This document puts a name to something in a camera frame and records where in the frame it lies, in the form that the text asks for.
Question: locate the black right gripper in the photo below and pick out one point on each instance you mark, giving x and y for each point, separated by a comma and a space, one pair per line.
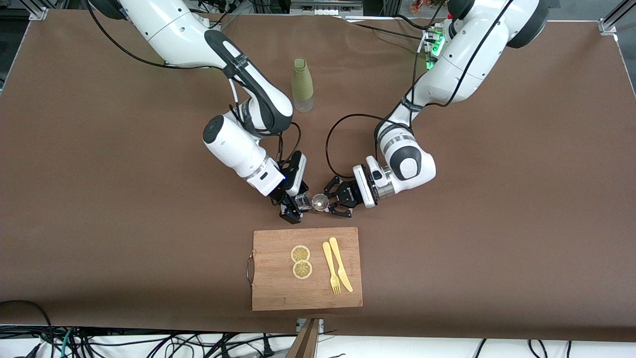
286, 200

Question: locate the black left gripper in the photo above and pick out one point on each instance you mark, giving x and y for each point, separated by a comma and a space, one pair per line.
348, 193

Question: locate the clear glass measuring cup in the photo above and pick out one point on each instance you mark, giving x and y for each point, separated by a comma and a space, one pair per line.
302, 203

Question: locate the metal jigger shaker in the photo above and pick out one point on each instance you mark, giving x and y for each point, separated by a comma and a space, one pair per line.
319, 201

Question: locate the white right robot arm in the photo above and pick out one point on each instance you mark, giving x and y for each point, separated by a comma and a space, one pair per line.
233, 144

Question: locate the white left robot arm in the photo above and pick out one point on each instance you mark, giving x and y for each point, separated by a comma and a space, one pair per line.
462, 64

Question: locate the yellow lemon slice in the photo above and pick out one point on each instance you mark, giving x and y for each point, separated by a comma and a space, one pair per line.
300, 253
302, 270

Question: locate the yellow plastic knife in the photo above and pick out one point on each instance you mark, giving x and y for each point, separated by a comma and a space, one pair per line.
338, 258

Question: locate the yellow plastic fork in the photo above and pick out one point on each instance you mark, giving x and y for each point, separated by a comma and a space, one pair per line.
329, 261

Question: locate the wooden cutting board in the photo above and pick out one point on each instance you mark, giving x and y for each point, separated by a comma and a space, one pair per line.
278, 288

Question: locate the green sleeved glass bottle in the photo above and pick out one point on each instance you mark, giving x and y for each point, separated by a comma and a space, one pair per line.
302, 84

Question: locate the brown table cover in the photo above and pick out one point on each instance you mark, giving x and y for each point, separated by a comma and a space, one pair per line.
447, 248

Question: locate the grey equipment box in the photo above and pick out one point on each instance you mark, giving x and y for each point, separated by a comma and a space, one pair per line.
325, 6

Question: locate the orange background object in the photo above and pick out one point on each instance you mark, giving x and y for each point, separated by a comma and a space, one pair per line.
427, 4

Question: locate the small metal bracket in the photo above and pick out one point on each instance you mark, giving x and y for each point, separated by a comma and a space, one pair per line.
321, 323

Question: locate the wooden post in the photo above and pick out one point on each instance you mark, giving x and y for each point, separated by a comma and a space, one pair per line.
305, 343

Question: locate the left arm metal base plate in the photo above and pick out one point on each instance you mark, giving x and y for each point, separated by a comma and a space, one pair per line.
430, 62

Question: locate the aluminium frame profile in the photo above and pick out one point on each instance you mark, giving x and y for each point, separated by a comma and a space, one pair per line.
39, 14
613, 22

